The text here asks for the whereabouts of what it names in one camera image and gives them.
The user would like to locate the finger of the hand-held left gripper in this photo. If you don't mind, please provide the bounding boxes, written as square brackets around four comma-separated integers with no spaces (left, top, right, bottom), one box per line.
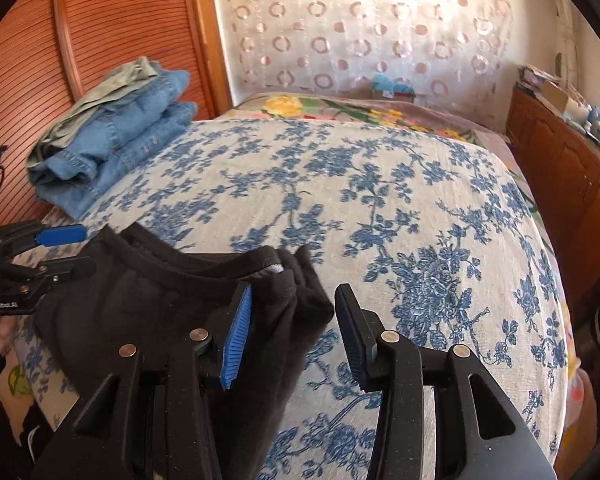
[0,256,97,297]
[0,220,87,259]

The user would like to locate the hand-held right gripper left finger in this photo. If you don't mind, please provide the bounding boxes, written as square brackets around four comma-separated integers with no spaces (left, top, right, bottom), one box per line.
[30,282,254,480]

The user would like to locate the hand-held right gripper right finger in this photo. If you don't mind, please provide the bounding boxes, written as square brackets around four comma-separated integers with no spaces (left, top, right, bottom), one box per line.
[334,283,557,480]

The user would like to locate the black pants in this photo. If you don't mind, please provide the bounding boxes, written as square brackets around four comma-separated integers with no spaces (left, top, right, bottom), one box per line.
[32,223,336,480]

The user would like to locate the folded grey-green pants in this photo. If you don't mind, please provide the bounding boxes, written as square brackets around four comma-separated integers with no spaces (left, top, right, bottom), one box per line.
[26,57,162,171]

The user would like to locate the person's left hand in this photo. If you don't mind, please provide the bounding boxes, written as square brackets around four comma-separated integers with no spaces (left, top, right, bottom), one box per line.
[0,317,19,362]

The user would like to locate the folded blue denim jeans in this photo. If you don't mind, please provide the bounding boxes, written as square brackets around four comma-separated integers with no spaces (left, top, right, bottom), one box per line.
[30,69,199,219]

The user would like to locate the blue floral bed cover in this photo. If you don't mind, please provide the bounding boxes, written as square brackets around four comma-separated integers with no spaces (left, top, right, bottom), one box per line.
[10,105,569,480]

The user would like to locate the person's black clothing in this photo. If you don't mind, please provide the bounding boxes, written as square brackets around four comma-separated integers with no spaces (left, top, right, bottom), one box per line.
[17,400,76,480]

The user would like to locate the wooden louvered wardrobe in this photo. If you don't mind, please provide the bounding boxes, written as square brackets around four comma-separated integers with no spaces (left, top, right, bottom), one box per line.
[0,0,234,232]

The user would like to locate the pink floral blanket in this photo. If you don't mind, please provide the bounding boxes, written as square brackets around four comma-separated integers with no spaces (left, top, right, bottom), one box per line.
[0,91,589,467]

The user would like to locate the teal cloth bundle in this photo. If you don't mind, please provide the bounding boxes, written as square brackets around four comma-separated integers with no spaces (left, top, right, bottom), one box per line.
[370,75,416,101]

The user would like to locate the long wooden cabinet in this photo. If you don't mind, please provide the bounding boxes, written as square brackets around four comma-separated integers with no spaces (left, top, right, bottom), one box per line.
[505,87,600,307]

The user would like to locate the open cardboard box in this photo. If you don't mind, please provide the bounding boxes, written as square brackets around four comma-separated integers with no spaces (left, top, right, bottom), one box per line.
[542,80,582,114]

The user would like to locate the sheer circle-patterned curtain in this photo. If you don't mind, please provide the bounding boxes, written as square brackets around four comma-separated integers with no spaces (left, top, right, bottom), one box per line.
[207,0,514,107]

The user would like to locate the pile of papers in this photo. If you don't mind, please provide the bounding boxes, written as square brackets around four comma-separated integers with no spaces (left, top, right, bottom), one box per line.
[517,64,564,92]

